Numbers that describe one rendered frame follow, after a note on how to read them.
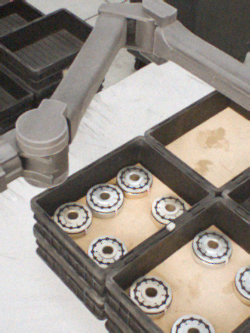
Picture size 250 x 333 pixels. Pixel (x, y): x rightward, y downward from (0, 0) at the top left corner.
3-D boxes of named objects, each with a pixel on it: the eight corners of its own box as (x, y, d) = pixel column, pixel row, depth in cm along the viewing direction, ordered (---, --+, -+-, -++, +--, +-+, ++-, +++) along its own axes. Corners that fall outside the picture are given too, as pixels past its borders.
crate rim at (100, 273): (102, 282, 141) (102, 276, 139) (27, 206, 156) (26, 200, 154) (216, 200, 160) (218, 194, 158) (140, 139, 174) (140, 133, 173)
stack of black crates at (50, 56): (41, 152, 276) (34, 73, 243) (1, 117, 290) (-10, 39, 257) (105, 114, 296) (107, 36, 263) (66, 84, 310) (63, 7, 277)
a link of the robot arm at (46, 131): (102, 32, 125) (103, -13, 118) (166, 45, 123) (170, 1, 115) (12, 182, 95) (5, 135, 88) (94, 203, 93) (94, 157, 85)
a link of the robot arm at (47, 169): (-6, 166, 95) (-11, 141, 91) (45, 137, 100) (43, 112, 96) (30, 199, 91) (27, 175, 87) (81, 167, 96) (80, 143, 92)
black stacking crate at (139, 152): (101, 303, 148) (102, 277, 140) (30, 229, 163) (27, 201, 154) (210, 221, 167) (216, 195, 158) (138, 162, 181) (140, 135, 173)
